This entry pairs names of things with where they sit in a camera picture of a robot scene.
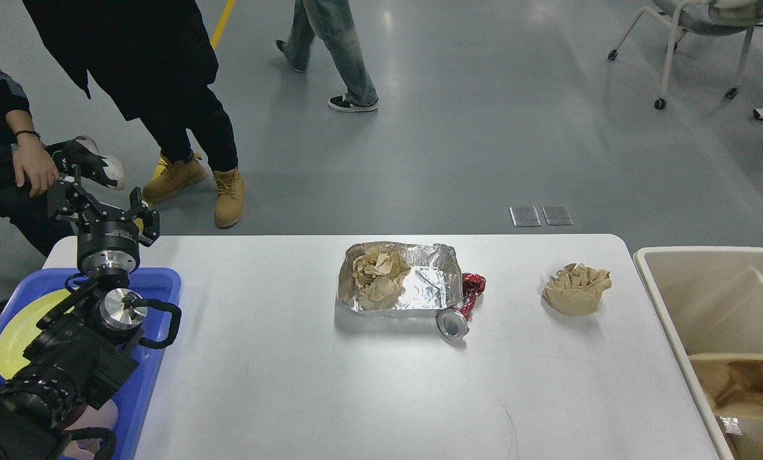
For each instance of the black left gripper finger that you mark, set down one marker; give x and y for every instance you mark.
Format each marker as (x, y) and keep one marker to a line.
(145, 218)
(68, 201)

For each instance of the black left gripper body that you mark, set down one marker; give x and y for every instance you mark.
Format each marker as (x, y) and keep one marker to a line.
(107, 244)

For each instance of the yellow plastic plate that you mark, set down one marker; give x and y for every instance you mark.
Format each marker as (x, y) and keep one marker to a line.
(22, 329)

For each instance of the foil container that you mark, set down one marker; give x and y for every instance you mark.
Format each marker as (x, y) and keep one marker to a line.
(731, 427)

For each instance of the brown paper bag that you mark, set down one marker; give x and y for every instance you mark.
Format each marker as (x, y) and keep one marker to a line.
(733, 385)

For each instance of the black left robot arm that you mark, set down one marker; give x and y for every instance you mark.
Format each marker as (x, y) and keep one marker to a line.
(82, 356)

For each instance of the person's hand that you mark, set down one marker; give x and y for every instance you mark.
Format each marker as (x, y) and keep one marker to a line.
(33, 164)

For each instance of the tan boot left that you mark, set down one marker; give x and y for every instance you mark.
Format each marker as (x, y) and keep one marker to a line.
(173, 178)

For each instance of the tan boot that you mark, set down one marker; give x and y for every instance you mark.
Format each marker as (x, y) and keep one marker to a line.
(231, 195)
(173, 178)

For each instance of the seated person in black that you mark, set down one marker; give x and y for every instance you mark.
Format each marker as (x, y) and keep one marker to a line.
(28, 215)

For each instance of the tan boot right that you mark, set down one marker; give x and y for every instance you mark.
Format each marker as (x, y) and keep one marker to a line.
(231, 195)

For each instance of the blue plastic tray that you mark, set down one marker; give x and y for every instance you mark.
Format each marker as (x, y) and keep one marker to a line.
(133, 398)

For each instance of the standing person in black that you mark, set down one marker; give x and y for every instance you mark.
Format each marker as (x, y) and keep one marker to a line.
(154, 60)

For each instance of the crumpled brown paper in tray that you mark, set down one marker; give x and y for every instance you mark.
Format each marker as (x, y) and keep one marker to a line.
(380, 272)

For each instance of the walking person in jeans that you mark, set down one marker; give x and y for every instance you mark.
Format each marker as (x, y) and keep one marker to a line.
(332, 22)

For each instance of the foil tray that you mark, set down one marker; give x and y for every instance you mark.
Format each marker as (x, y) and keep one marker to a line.
(433, 284)

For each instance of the crushed red can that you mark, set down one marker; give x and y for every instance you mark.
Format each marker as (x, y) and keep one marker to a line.
(453, 322)

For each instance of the floor outlet plate left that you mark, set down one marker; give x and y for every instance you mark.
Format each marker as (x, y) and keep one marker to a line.
(525, 216)

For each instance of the floor outlet plate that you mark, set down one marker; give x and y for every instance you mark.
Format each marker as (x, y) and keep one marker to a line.
(525, 216)
(557, 215)

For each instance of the floor outlet plate right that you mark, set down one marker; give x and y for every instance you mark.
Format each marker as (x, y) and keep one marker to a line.
(557, 215)

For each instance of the crumpled brown paper ball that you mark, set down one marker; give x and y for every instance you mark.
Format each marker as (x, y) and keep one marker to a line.
(576, 289)

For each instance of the beige waste bin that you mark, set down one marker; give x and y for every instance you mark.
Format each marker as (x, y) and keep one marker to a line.
(709, 300)

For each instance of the white office chair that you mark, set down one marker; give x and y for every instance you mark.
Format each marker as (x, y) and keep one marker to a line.
(704, 18)

